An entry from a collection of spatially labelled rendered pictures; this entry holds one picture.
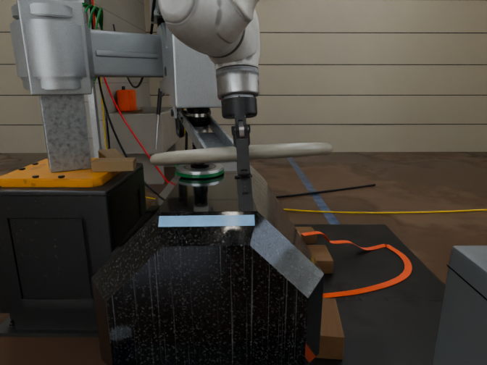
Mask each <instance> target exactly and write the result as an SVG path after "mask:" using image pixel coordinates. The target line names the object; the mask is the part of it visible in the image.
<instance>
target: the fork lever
mask: <svg viewBox="0 0 487 365"><path fill-rule="evenodd" d="M186 115H191V114H188V112H187V111H186V110H182V109H178V110H177V116H178V117H179V119H180V123H181V124H183V126H184V128H185V129H186V132H187V133H188V135H189V137H190V138H191V140H192V142H193V144H194V145H195V147H196V149H199V148H217V147H228V146H233V139H232V138H231V137H230V136H229V135H228V134H227V133H226V132H225V131H224V130H223V129H222V128H221V127H220V125H219V124H218V123H217V122H216V121H215V120H214V119H213V118H212V116H211V109H209V113H207V114H206V116H208V117H209V125H208V126H209V128H210V129H211V130H212V132H213V133H197V132H196V130H195V129H194V127H193V125H192V124H191V123H190V121H189V120H188V118H187V116H186ZM228 162H237V161H219V162H210V163H205V164H216V163H228Z"/></svg>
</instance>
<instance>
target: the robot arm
mask: <svg viewBox="0 0 487 365"><path fill-rule="evenodd" d="M258 1H259V0H158V7H159V11H160V13H161V15H162V17H163V19H164V21H165V23H166V25H167V28H168V29H169V31H170V32H171V33H172V34H173V35H174V36H175V37H176V38H177V39H178V40H180V41H181V42H182V43H184V44H185V45H187V46H188V47H190V48H191V49H193V50H195V51H197V52H199V53H202V54H206V55H208V57H209V58H210V60H211V61H212V62H213V63H214V64H215V70H216V79H217V96H218V98H220V99H222V101H221V106H222V117H223V118H225V119H234V120H235V126H231V132H232V136H233V146H235V147H236V153H237V176H235V180H237V190H238V210H239V211H253V198H252V186H251V177H252V174H251V171H250V162H249V145H250V136H249V134H250V131H251V127H250V125H246V118H252V117H255V116H257V99H256V98H255V97H257V96H258V95H259V87H258V85H259V71H258V64H259V58H260V32H259V20H258V16H257V12H256V9H255V7H256V5H257V3H258Z"/></svg>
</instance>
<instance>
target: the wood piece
mask: <svg viewBox="0 0 487 365"><path fill-rule="evenodd" d="M136 167H137V165H136V157H127V158H98V159H94V160H93V161H92V162H91V169H92V172H121V171H134V169H135V168H136Z"/></svg>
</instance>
